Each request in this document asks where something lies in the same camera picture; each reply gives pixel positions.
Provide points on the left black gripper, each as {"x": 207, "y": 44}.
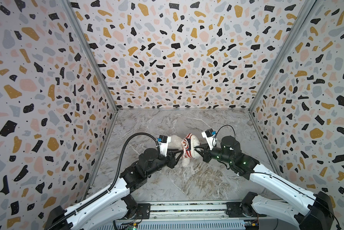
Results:
{"x": 171, "y": 157}

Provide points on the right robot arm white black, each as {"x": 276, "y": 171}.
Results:
{"x": 321, "y": 215}

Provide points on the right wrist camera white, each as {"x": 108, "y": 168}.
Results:
{"x": 210, "y": 136}

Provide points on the white slotted cable duct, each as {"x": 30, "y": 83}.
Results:
{"x": 188, "y": 225}

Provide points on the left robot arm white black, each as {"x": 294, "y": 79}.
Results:
{"x": 113, "y": 202}

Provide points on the white plush teddy bear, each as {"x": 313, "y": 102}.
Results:
{"x": 176, "y": 143}

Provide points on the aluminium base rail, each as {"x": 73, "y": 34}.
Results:
{"x": 188, "y": 210}

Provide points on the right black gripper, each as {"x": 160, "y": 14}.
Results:
{"x": 206, "y": 153}

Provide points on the red white striped knit sweater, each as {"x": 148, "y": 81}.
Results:
{"x": 187, "y": 146}

